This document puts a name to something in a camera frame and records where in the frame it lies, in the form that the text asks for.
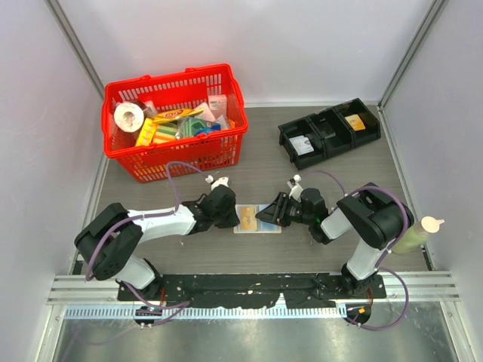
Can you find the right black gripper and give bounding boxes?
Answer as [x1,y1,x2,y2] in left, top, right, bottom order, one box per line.
[256,192,313,227]

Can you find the beige leather card holder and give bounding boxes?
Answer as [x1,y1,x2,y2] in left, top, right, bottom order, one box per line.
[233,204,281,234]

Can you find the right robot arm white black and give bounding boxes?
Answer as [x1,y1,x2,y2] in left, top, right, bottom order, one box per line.
[256,183,414,298]

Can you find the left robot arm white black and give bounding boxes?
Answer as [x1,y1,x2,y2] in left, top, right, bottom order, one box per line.
[74,185,239,300]

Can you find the white card in bin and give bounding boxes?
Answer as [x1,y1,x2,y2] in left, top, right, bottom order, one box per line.
[289,136,314,155]

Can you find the black bin left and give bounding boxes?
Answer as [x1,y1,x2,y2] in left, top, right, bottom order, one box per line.
[278,117,328,170]

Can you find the black bin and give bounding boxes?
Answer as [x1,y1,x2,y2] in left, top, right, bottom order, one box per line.
[278,117,328,170]
[334,98,381,148]
[309,108,355,159]

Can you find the black bin middle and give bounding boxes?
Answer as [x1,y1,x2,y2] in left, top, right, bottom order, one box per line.
[309,108,355,159]

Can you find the green packaged item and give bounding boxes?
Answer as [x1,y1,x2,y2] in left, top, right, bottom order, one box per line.
[176,117,212,140]

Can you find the yellow green sponge pack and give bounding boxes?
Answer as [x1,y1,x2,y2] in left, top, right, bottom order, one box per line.
[152,122,178,144]

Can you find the red plastic shopping basket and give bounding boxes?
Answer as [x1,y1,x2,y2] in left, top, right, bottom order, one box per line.
[101,63,248,183]

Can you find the white pink box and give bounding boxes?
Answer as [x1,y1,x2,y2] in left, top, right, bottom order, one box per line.
[208,94,227,118]

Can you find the yellow snack bag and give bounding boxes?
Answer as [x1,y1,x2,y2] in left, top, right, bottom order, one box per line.
[152,109,203,124]

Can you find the black bin right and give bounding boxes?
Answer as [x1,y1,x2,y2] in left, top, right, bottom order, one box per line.
[334,98,381,148]

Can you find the yellow box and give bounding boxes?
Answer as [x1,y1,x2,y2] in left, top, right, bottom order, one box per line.
[135,118,157,146]

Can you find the green liquid squeeze bottle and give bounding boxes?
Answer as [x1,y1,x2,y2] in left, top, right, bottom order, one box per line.
[392,216,445,255]

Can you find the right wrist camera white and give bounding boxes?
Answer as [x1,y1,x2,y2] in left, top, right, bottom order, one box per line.
[287,174,303,201]

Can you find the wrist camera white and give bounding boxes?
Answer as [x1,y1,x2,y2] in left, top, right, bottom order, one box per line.
[287,174,303,201]
[205,175,229,191]

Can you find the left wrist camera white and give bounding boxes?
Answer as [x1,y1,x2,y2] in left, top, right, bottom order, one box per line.
[205,175,229,191]

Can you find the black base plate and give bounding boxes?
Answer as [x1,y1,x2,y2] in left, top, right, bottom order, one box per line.
[137,273,386,309]

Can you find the white cable duct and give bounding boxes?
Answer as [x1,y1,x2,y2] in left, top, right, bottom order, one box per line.
[64,304,347,321]

